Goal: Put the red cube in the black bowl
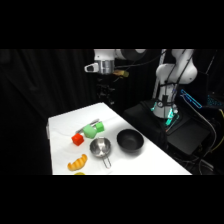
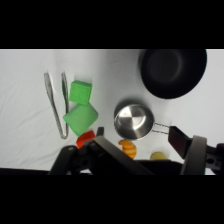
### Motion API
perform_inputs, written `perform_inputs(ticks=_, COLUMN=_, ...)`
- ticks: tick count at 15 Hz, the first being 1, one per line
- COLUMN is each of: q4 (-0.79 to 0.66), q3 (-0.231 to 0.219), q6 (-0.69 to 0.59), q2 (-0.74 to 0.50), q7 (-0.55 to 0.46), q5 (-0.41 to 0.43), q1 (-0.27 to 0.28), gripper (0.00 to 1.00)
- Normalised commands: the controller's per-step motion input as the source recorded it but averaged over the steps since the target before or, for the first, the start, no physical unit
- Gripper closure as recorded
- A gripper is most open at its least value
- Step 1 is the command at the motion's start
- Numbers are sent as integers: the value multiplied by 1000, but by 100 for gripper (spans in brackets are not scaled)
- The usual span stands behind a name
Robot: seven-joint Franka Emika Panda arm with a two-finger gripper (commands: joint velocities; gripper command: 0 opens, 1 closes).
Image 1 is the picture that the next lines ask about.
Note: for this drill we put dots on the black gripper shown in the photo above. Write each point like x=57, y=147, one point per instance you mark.
x=106, y=84

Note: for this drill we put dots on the red cube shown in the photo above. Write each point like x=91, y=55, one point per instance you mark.
x=77, y=139

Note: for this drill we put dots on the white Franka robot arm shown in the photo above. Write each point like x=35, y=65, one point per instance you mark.
x=180, y=71

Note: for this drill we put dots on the small green cube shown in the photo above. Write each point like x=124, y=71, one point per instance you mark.
x=100, y=126

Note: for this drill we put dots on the black bowl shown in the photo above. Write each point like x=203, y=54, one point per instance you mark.
x=130, y=140

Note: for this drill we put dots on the metal tongs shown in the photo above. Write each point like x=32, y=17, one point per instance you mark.
x=87, y=124

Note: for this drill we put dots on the green cup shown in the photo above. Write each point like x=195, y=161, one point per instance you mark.
x=89, y=131

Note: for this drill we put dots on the black curtain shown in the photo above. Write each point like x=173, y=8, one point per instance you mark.
x=40, y=83

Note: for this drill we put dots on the toy croissant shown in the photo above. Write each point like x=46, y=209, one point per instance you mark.
x=77, y=163

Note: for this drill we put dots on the white tablecloth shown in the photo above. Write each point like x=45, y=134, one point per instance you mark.
x=150, y=160

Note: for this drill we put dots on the small yellow toy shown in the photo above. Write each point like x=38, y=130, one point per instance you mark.
x=79, y=173

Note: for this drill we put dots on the screen with blue lines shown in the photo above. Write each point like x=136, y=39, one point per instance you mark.
x=190, y=98

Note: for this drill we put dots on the black robot stand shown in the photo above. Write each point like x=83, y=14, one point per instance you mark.
x=190, y=133

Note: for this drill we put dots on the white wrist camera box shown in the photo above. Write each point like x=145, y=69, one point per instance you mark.
x=91, y=67

